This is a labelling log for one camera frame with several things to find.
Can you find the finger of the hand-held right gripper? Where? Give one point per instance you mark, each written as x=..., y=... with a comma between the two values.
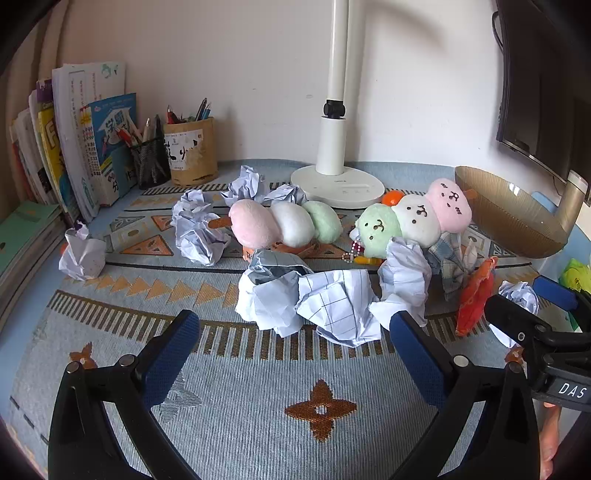
x=512, y=316
x=556, y=291

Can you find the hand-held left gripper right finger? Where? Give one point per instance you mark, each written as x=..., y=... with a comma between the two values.
x=418, y=360

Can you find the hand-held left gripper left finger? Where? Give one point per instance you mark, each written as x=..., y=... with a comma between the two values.
x=171, y=355

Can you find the orange snack packet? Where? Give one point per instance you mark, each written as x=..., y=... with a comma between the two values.
x=475, y=295

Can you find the small plaid fabric toy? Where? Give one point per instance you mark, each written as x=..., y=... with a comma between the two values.
x=448, y=265

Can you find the brown ribbed glass bowl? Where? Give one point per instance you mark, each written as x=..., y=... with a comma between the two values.
x=508, y=217

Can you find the group of paper balls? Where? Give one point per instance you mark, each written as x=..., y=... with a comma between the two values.
x=339, y=304

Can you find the dango plush with faces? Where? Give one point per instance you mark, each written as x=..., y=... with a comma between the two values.
x=418, y=217

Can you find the plain dango plush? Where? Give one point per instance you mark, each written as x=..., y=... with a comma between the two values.
x=286, y=224

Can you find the person's right hand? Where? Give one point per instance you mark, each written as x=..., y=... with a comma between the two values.
x=550, y=438

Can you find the green packet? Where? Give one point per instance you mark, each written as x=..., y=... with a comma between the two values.
x=577, y=274

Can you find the gold thermos bottle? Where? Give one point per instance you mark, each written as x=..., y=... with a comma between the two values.
x=570, y=203

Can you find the woven patterned table mat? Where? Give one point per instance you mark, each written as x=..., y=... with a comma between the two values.
x=258, y=415

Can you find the small orange charm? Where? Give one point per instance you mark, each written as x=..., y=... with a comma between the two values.
x=364, y=261

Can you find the small orange ball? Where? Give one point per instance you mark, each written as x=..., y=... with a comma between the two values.
x=391, y=198

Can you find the orange flat toy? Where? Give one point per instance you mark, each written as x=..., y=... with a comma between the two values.
x=295, y=249

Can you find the stack of green books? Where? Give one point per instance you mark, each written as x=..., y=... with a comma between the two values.
x=23, y=240

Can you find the black mesh pen holder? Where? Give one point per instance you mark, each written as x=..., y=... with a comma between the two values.
x=150, y=166

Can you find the brown paper pen holder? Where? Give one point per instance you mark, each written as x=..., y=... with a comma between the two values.
x=191, y=157

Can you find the black monitor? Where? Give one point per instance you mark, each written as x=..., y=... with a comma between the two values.
x=540, y=69

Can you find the bunch of pens and pencils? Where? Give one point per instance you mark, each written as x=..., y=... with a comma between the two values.
x=145, y=131

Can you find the row of upright books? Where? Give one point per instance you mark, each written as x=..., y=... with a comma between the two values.
x=87, y=138

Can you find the white desk lamp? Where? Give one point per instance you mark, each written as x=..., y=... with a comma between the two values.
x=332, y=138

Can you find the bunch of coloured pens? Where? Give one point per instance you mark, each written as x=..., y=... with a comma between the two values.
x=201, y=110

